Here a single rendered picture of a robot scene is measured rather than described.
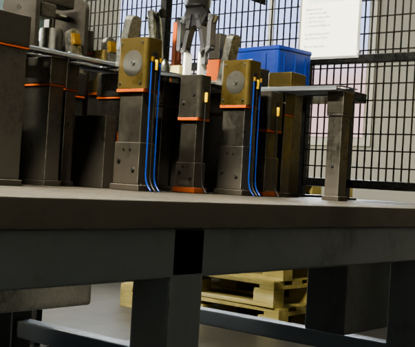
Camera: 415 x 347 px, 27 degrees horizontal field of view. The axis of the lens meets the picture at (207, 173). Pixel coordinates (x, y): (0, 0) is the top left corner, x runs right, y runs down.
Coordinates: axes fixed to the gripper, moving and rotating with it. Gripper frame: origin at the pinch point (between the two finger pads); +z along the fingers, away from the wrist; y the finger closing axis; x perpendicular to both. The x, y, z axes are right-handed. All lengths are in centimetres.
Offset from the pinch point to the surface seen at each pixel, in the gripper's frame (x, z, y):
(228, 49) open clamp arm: -7.4, -2.6, 17.3
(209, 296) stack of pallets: 170, 91, -122
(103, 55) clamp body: -20.2, -0.8, -15.4
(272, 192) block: 7.7, 33.7, 23.3
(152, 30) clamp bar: -1.8, -10.7, -14.9
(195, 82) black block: -22.0, 7.7, 18.7
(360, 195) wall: 255, 35, -83
